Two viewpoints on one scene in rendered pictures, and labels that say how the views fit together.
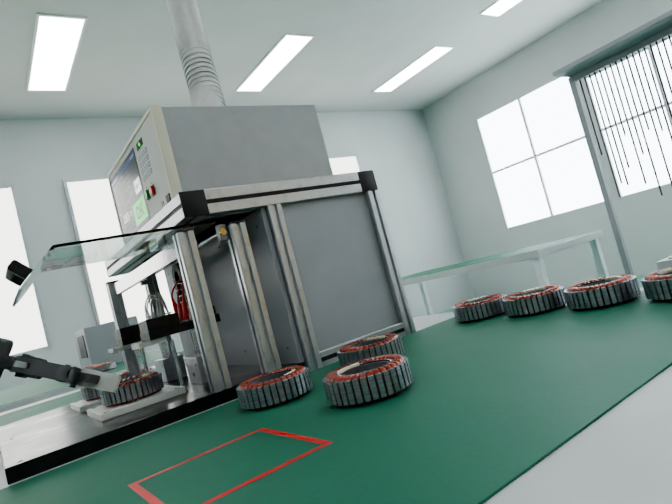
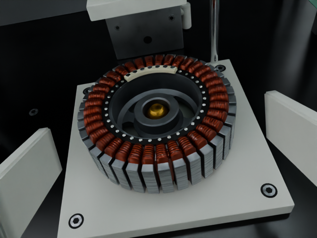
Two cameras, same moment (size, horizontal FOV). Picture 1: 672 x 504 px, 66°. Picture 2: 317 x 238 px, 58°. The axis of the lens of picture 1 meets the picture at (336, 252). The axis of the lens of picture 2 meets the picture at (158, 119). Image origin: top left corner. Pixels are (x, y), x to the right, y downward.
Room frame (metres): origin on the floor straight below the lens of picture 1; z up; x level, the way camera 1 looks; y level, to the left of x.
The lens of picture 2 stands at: (0.90, 0.56, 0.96)
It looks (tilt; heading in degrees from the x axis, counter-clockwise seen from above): 48 degrees down; 308
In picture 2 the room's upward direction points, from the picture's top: 11 degrees counter-clockwise
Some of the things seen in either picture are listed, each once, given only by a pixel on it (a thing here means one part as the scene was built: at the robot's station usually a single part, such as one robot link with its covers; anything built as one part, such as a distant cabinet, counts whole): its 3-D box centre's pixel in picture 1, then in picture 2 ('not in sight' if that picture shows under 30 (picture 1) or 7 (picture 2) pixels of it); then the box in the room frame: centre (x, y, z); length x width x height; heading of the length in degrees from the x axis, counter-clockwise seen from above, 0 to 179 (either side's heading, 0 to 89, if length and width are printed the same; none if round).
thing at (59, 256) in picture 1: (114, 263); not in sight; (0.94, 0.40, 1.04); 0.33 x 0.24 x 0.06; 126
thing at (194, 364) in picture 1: (204, 366); (144, 20); (1.07, 0.32, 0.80); 0.07 x 0.05 x 0.06; 36
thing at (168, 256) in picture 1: (142, 273); not in sight; (1.15, 0.43, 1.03); 0.62 x 0.01 x 0.03; 36
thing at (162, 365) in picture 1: (170, 367); not in sight; (1.27, 0.47, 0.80); 0.07 x 0.05 x 0.06; 36
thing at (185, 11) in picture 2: not in sight; (185, 17); (1.03, 0.31, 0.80); 0.01 x 0.01 x 0.03; 36
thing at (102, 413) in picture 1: (135, 401); (162, 135); (0.99, 0.44, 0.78); 0.15 x 0.15 x 0.01; 36
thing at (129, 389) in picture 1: (132, 388); (157, 115); (0.99, 0.44, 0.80); 0.11 x 0.11 x 0.04
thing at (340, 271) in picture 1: (343, 274); not in sight; (1.06, 0.00, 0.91); 0.28 x 0.03 x 0.32; 126
